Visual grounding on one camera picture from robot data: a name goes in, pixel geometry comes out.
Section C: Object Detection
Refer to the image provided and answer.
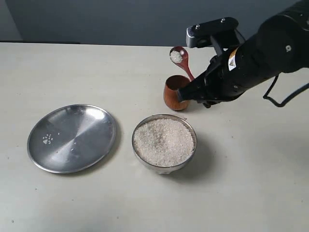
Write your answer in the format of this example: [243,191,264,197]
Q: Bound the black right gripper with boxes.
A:
[175,43,264,108]

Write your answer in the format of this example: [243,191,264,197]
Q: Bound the dark red wooden spoon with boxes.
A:
[169,46,194,81]

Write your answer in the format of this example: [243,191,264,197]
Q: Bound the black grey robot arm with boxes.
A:
[177,0,309,108]

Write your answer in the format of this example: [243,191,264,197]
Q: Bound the steel bowl of rice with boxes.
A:
[131,114,197,174]

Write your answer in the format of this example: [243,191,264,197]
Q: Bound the brown wooden cup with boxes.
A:
[163,75,190,111]

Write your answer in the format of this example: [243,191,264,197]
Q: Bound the round steel plate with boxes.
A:
[27,104,117,174]

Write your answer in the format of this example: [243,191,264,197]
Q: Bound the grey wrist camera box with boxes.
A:
[186,17,245,56]

